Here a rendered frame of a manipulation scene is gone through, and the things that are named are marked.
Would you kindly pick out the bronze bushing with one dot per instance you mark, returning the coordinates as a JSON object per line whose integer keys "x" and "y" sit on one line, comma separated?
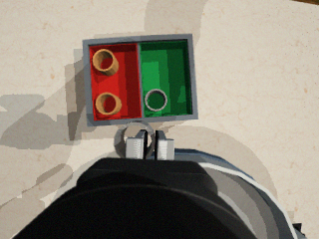
{"x": 102, "y": 55}
{"x": 100, "y": 104}

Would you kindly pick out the grey crate with red and green compartments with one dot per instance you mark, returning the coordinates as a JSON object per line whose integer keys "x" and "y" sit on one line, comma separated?
{"x": 165, "y": 62}

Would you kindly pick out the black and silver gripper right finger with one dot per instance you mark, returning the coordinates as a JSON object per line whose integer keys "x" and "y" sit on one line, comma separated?
{"x": 164, "y": 147}

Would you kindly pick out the grey round turntable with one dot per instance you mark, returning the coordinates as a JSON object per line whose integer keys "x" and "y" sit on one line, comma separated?
{"x": 243, "y": 197}

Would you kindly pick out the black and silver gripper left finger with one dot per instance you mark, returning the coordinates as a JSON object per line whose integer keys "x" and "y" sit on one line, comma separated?
{"x": 137, "y": 147}

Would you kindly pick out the grey metal sleeve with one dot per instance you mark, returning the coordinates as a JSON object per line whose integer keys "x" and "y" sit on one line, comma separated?
{"x": 119, "y": 139}
{"x": 156, "y": 91}

